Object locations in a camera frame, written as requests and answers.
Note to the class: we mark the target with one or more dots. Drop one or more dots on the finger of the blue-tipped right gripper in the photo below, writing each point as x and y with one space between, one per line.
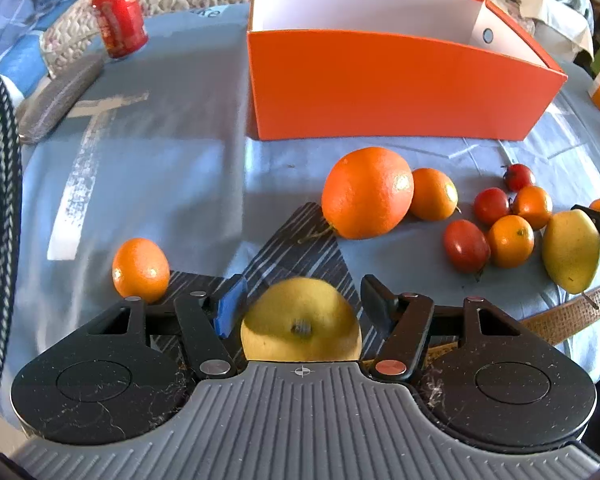
404 321

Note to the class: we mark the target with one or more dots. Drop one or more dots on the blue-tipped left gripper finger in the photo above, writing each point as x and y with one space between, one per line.
206 319

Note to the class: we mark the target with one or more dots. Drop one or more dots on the yellow-green pear with stem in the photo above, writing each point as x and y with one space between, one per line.
571 250

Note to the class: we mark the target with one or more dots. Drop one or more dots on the small kumquat orange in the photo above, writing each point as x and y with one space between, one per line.
140 269

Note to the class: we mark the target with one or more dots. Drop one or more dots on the yellow pear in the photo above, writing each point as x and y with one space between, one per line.
301 320

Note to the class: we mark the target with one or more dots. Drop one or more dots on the red plum tomato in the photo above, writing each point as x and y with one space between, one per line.
466 247

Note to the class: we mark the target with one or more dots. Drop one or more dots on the small orange citrus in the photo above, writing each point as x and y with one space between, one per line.
511 239

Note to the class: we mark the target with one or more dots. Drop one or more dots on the small mandarin orange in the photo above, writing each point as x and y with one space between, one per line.
435 196

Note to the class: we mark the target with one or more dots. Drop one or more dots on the large orange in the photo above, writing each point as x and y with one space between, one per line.
367 193

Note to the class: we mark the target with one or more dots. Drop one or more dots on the small orange tangerine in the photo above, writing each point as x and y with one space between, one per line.
534 205

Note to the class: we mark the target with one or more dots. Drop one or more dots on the wooden ruler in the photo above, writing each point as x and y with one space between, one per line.
449 327

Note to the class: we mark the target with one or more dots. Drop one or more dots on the red cherry tomato small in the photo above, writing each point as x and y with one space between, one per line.
491 205

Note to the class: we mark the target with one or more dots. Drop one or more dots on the light blue tablecloth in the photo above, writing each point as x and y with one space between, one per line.
164 147

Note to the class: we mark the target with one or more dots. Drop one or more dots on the grey glasses case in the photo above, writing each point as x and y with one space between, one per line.
48 106

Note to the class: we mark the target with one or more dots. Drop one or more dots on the orange cardboard box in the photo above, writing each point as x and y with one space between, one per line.
324 68

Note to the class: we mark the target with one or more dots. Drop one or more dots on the red soda can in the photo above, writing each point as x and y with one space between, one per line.
121 26

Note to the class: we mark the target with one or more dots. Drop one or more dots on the blue white striped cloth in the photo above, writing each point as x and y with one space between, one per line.
22 23

